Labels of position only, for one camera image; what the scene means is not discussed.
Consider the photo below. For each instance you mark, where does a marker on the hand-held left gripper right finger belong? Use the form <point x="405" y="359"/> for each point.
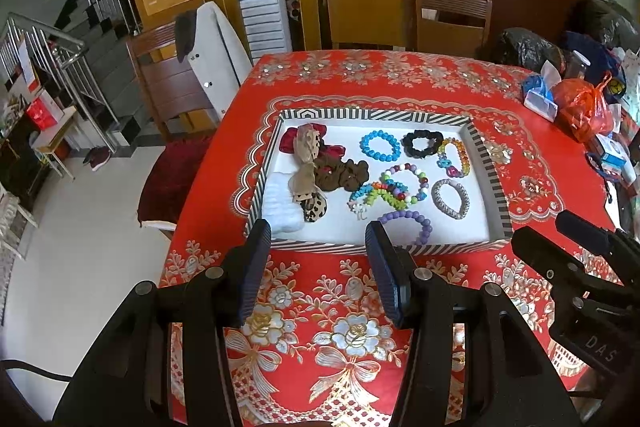
<point x="385" y="272"/>

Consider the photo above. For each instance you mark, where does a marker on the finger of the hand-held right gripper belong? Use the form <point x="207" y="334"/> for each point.
<point x="582" y="232"/>
<point x="542" y="252"/>

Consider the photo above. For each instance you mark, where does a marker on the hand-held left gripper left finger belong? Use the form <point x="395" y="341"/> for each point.
<point x="255" y="267"/>

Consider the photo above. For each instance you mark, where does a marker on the striped white tray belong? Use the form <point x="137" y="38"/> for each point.
<point x="350" y="132"/>

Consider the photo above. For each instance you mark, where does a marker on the white fluffy scrunchie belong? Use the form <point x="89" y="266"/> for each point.
<point x="282" y="207"/>

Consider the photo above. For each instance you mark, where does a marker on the red floral tablecloth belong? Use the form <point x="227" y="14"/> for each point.
<point x="320" y="302"/>

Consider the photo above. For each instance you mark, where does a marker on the leopard print scrunchie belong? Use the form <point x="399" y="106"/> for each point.
<point x="314" y="209"/>

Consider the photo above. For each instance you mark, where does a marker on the small white blue box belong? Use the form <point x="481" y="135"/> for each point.
<point x="615" y="155"/>

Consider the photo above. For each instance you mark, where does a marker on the brown scrunchie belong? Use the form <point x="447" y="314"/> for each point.
<point x="345" y="174"/>

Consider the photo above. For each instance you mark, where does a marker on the dark red seat cushion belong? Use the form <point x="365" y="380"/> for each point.
<point x="175" y="177"/>

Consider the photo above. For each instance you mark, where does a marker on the orange plastic bag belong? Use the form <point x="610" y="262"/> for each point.
<point x="580" y="107"/>

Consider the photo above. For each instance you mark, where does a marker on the black scrunchie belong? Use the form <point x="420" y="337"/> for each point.
<point x="410" y="147"/>

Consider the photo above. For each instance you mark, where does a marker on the beige dotted hair bow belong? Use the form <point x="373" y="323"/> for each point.
<point x="306" y="147"/>

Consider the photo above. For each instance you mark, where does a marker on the red hair bow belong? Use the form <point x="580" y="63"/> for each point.
<point x="290" y="141"/>

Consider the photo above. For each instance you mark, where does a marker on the blue tissue pack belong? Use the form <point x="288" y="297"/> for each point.
<point x="537" y="99"/>

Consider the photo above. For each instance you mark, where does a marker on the dark blue bag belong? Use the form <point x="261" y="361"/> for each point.
<point x="595" y="57"/>

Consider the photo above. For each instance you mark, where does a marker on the black plastic bag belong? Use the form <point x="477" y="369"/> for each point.
<point x="527" y="49"/>
<point x="607" y="22"/>

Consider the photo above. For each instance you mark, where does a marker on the dark shoe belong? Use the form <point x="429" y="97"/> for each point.
<point x="97" y="158"/>

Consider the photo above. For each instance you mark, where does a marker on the brown wooden chair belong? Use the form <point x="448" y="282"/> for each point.
<point x="165" y="82"/>

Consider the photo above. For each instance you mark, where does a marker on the white jacket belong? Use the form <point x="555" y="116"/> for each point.
<point x="225" y="52"/>

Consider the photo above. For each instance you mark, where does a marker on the slatted wooden chair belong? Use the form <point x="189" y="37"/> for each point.
<point x="450" y="37"/>

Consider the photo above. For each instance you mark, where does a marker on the small white table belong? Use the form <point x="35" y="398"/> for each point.
<point x="52" y="137"/>

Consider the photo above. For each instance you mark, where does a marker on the dark cloth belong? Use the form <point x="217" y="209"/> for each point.
<point x="185" y="34"/>

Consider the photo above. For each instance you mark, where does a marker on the tiled staircase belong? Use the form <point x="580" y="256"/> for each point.
<point x="107" y="72"/>

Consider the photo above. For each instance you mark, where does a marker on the white ornate chair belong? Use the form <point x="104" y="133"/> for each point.
<point x="15" y="217"/>

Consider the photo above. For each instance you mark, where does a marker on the plain wooden chair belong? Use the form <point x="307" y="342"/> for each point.
<point x="370" y="17"/>

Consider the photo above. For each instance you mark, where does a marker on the dark wooden cabinet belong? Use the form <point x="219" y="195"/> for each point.
<point x="17" y="162"/>

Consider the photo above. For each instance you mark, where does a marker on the red bag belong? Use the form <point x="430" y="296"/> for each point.
<point x="41" y="114"/>

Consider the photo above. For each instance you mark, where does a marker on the metal stair railing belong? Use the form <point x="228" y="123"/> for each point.
<point x="75" y="52"/>

